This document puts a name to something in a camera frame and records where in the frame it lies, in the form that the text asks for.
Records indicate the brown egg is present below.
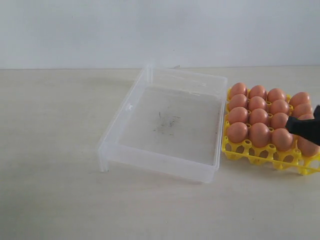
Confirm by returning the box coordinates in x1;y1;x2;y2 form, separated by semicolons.
271;128;294;152
227;106;249;125
270;112;289;130
248;108;269;126
298;114;314;120
248;85;268;100
297;136;320;157
248;122;271;148
289;91;311;108
269;99;290;115
226;122;249;144
267;88;287;103
228;82;248;99
247;96;267;112
291;103;313;118
228;94;248;111

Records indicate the yellow plastic egg tray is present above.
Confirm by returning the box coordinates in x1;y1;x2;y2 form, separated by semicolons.
221;97;320;175

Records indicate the clear plastic box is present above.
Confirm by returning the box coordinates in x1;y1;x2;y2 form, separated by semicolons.
97;64;228;183

